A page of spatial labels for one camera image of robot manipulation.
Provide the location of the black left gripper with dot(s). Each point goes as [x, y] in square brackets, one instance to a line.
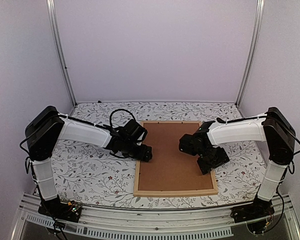
[144, 156]

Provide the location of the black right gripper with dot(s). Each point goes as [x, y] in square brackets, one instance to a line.
[221, 159]

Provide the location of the brown backing board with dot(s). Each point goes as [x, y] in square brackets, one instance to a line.
[169, 170]

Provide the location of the light wooden picture frame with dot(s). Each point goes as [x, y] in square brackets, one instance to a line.
[174, 192]

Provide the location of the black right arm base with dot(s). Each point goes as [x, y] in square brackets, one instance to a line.
[257, 209]

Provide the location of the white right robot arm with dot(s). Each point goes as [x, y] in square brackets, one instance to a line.
[271, 128]

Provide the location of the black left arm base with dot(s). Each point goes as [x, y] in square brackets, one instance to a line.
[68, 211]

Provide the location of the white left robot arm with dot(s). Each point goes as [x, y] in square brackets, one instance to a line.
[50, 126]

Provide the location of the floral patterned table cover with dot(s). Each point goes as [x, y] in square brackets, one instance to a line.
[89, 175]

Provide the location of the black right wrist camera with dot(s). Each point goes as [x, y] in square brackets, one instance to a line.
[191, 145]

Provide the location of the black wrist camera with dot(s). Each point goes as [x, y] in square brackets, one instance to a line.
[191, 145]
[131, 131]

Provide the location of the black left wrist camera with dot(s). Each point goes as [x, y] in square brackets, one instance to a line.
[131, 131]

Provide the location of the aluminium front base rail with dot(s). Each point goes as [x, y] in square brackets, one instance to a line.
[103, 223]

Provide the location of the right aluminium corner post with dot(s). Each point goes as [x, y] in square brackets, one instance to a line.
[252, 49]

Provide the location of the aluminium corner post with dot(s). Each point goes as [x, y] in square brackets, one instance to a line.
[59, 50]
[252, 49]

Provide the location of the left aluminium corner post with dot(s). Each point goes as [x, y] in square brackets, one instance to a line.
[59, 50]

